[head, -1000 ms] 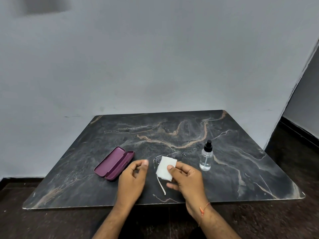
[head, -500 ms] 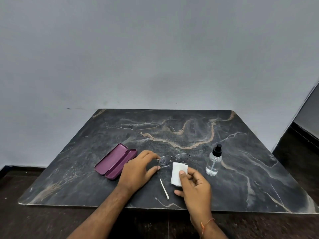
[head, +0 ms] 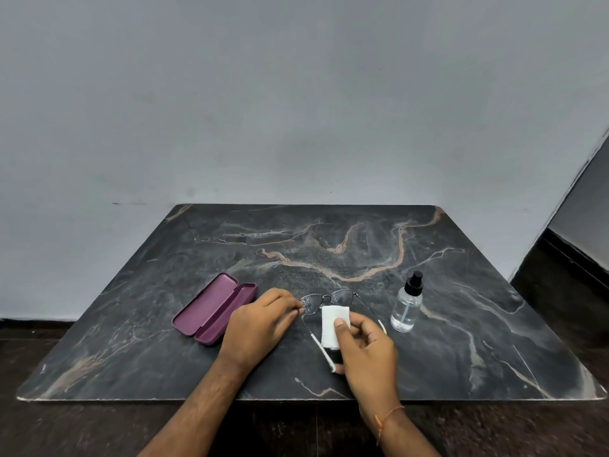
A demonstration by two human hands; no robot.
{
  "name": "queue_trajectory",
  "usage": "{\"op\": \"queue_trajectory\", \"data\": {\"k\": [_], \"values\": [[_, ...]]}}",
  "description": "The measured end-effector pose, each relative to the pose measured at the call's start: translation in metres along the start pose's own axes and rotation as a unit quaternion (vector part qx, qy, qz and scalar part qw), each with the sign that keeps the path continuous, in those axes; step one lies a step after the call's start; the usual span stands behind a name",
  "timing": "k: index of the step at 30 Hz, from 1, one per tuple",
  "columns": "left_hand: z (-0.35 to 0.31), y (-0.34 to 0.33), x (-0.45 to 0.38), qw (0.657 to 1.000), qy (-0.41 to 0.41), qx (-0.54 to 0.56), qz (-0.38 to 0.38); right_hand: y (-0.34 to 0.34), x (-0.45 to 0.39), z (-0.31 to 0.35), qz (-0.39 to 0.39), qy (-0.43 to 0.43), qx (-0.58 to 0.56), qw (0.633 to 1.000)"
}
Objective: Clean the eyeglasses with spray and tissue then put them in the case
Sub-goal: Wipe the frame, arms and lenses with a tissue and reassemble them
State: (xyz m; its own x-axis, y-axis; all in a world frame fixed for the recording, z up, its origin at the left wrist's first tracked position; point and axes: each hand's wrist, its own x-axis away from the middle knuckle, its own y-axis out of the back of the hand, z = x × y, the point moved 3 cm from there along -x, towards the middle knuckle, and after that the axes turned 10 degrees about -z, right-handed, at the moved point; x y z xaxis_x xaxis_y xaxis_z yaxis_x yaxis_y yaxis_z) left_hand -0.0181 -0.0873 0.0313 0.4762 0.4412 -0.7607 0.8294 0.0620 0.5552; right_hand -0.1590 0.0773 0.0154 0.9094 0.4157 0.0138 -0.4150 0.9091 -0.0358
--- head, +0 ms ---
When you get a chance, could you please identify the person's left forearm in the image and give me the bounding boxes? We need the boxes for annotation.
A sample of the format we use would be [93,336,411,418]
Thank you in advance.
[138,354,251,457]

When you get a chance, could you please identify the person's left hand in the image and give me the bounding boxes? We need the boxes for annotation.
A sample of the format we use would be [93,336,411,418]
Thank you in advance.
[217,288,305,372]

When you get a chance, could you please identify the clear spray bottle black cap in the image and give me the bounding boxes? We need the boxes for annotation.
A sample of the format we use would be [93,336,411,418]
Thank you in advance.
[390,270,424,334]

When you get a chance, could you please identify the orange thread bracelet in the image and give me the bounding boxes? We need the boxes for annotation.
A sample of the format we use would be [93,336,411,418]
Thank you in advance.
[374,405,405,446]

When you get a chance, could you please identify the metal-framed eyeglasses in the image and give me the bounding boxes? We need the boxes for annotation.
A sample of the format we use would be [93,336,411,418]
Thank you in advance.
[299,289,389,374]

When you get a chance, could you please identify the maroon glasses case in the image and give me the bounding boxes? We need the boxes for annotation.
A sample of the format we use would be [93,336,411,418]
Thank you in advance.
[171,272,259,347]

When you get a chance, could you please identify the black skirting board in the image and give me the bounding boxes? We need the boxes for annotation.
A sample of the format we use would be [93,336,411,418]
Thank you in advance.
[0,318,77,341]
[542,228,609,286]

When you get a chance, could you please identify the white cleaning cloth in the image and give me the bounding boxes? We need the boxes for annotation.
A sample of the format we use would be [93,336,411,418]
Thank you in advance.
[321,305,352,350]

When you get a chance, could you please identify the person's right hand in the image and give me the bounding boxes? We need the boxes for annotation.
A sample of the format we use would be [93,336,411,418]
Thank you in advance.
[332,311,403,420]

